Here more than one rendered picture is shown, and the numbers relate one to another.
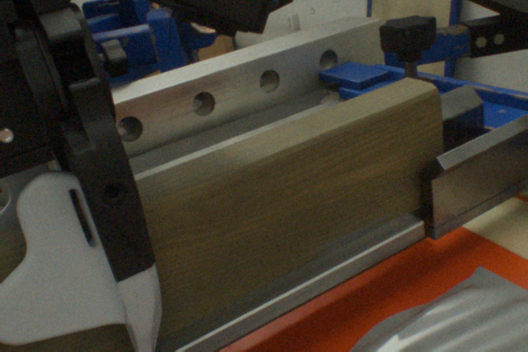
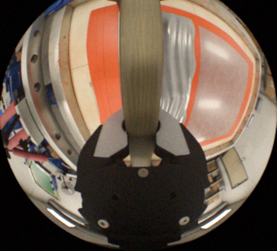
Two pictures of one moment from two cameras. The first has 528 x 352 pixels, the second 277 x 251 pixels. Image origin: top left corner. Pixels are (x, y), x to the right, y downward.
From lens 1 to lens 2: 24 cm
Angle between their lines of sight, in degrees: 82
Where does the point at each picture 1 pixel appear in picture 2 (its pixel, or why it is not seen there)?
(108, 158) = (202, 161)
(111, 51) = (15, 94)
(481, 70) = not seen: outside the picture
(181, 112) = (34, 67)
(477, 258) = not seen: hidden behind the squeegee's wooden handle
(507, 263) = (162, 7)
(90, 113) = (203, 177)
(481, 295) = (172, 20)
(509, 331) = (184, 27)
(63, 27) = (201, 209)
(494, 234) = not seen: hidden behind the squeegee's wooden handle
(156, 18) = (9, 74)
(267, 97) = (40, 35)
